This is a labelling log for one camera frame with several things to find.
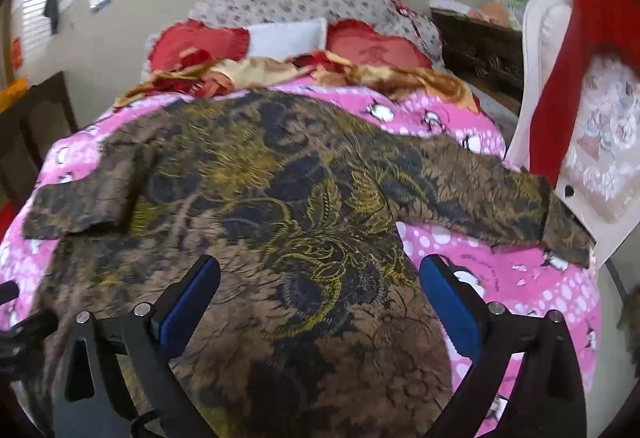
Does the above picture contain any dark wooden furniture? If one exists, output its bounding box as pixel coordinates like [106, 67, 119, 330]
[0, 70, 78, 219]

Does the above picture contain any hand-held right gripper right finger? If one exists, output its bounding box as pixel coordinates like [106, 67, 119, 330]
[419, 254, 587, 438]

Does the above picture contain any clear plastic bag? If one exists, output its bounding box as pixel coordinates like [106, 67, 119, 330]
[505, 0, 526, 31]

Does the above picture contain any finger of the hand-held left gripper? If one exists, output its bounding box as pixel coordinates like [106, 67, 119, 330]
[0, 282, 60, 381]

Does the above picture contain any red bow ornament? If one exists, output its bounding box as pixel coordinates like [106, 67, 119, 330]
[382, 0, 416, 19]

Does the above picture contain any yellow bag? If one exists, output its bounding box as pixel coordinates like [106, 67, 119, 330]
[0, 75, 31, 114]

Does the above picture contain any peach coloured item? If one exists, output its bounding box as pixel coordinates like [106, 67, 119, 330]
[470, 0, 512, 26]

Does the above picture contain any white chair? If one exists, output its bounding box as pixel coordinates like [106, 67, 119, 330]
[505, 0, 640, 269]

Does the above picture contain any pink penguin print blanket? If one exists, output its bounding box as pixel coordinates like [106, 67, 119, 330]
[0, 85, 601, 438]

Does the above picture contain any red ruffled pillow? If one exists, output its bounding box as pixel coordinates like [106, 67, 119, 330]
[150, 18, 250, 71]
[325, 18, 433, 69]

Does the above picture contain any floral lace chair cover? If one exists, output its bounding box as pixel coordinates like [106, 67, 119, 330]
[562, 53, 640, 224]

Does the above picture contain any white pillow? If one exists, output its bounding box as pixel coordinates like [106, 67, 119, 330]
[246, 17, 328, 59]

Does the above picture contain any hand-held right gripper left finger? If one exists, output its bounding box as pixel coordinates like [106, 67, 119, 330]
[52, 254, 222, 438]

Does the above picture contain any orange and red blanket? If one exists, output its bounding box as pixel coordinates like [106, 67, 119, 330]
[112, 49, 481, 114]

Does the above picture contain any red cloth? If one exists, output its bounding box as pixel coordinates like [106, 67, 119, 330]
[530, 0, 640, 186]

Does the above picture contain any dark hanging cloth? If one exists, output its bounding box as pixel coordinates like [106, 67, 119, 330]
[42, 0, 61, 35]

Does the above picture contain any brown patterned shirt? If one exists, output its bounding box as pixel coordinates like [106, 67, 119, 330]
[22, 88, 596, 438]

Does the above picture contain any dark carved wooden cabinet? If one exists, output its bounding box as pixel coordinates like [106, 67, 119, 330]
[430, 7, 526, 104]

